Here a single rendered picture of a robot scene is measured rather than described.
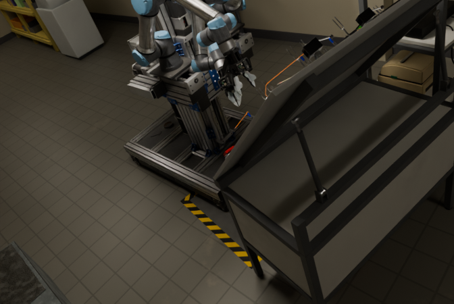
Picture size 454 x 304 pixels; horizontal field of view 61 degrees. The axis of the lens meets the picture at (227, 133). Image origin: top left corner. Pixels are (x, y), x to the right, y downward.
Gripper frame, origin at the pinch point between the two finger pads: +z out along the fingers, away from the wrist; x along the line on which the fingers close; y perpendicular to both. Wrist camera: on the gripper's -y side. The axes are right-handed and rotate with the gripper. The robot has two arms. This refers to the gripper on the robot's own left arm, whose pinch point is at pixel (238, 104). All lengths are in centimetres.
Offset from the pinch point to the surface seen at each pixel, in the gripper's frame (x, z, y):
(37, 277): -156, 41, 13
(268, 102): 36, 33, 74
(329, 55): 56, 26, 65
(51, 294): -142, 54, 17
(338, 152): 31, 39, -27
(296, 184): 9.3, 47.7, -9.6
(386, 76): 68, -1, -84
